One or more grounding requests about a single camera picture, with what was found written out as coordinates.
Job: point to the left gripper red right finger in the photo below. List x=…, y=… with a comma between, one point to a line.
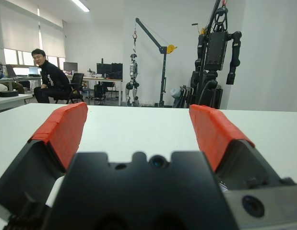
x=215, y=134

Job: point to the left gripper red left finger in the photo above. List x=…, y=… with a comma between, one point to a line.
x=59, y=129

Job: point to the stack of folded chairs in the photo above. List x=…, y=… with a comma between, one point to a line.
x=187, y=95

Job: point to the seated person in black sweater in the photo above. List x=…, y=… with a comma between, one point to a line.
x=52, y=76

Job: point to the black office chair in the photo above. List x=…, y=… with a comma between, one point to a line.
x=77, y=79

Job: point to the pale green bag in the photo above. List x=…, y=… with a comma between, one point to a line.
x=177, y=92

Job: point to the white side table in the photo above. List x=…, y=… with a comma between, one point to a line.
x=9, y=100

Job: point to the black tape roll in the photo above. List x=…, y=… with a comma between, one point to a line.
x=8, y=94

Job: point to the computer monitor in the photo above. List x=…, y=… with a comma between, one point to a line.
x=117, y=70
x=103, y=68
x=70, y=66

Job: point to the open laptop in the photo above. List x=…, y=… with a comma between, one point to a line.
x=33, y=70

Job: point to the white office desk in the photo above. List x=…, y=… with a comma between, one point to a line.
x=121, y=91

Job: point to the black humanoid robot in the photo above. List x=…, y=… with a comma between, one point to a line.
x=215, y=50

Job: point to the white roller blind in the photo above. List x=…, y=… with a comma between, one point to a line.
x=53, y=40
x=18, y=31

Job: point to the silver humanoid robot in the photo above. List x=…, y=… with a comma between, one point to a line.
x=133, y=69

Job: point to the ceiling strip light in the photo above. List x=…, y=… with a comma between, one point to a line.
x=81, y=6

